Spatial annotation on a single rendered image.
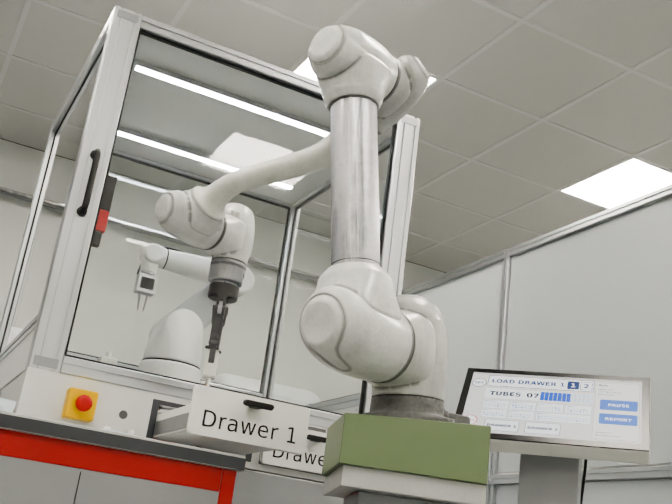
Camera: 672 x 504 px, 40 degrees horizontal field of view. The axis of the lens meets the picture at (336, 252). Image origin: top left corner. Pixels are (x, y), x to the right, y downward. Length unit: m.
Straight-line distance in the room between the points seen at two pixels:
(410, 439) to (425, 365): 0.17
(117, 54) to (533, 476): 1.63
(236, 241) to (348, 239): 0.53
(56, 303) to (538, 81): 2.67
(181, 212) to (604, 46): 2.42
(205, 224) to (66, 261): 0.42
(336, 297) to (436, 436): 0.33
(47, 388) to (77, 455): 0.62
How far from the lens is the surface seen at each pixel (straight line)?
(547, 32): 4.04
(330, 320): 1.70
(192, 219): 2.19
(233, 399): 2.15
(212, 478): 1.85
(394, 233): 2.84
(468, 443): 1.82
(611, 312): 3.62
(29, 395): 2.37
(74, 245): 2.46
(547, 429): 2.57
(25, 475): 1.76
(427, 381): 1.89
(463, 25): 4.02
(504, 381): 2.74
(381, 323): 1.75
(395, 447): 1.78
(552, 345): 3.84
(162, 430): 2.36
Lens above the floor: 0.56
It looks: 19 degrees up
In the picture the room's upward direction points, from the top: 8 degrees clockwise
